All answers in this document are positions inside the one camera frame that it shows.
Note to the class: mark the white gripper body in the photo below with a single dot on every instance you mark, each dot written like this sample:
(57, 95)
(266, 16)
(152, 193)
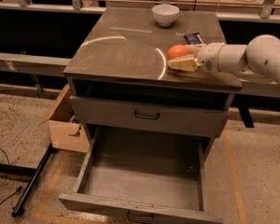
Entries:
(209, 57)

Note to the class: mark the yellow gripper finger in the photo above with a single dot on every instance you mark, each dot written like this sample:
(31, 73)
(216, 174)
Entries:
(194, 49)
(186, 63)

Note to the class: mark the orange fruit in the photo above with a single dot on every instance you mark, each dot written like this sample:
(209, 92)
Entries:
(177, 51)

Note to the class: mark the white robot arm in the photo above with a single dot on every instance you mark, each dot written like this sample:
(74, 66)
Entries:
(258, 61)

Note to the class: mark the grey upper drawer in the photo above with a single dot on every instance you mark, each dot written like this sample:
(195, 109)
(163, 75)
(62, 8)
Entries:
(149, 117)

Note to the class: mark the grey wooden drawer cabinet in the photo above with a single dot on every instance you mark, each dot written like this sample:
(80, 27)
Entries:
(124, 58)

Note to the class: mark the grey open lower drawer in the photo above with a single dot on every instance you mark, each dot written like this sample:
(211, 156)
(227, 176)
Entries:
(143, 177)

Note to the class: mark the dark blue snack packet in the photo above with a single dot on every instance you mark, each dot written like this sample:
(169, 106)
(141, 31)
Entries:
(193, 39)

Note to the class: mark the white ceramic bowl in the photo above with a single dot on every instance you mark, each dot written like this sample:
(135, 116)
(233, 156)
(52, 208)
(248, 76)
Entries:
(165, 14)

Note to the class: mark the cardboard box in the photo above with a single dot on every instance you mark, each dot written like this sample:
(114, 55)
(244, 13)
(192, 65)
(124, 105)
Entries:
(65, 130)

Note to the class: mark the black metal floor bar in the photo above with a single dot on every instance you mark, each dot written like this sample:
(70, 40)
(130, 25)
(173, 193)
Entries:
(18, 209)

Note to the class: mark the grey metal rail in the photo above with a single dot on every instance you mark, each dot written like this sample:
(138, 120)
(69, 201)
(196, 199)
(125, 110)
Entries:
(30, 64)

